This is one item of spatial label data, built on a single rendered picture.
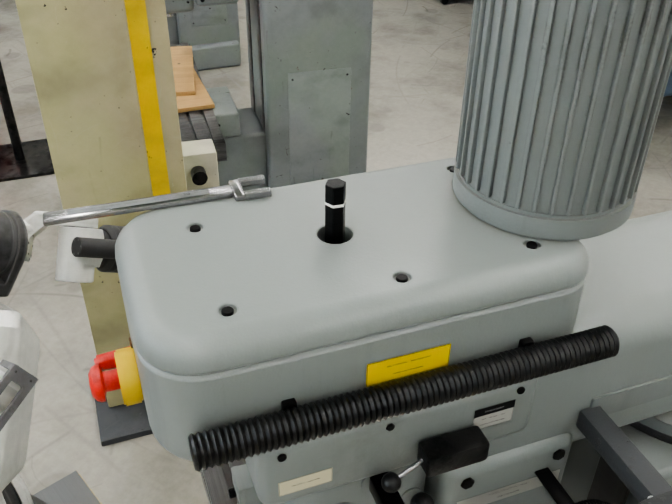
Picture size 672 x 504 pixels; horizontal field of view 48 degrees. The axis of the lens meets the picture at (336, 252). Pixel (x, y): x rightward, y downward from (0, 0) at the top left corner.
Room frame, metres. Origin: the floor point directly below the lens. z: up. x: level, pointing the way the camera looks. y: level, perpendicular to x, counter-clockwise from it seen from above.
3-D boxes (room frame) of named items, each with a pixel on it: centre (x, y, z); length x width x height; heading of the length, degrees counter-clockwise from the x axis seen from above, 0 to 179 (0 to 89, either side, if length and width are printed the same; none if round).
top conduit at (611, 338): (0.53, -0.08, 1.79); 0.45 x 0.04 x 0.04; 111
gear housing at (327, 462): (0.67, -0.04, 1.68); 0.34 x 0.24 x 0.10; 111
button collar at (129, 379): (0.57, 0.22, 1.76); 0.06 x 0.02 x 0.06; 21
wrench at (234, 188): (0.70, 0.19, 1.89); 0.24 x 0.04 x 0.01; 109
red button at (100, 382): (0.56, 0.24, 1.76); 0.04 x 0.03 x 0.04; 21
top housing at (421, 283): (0.66, -0.01, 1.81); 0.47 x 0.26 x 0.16; 111
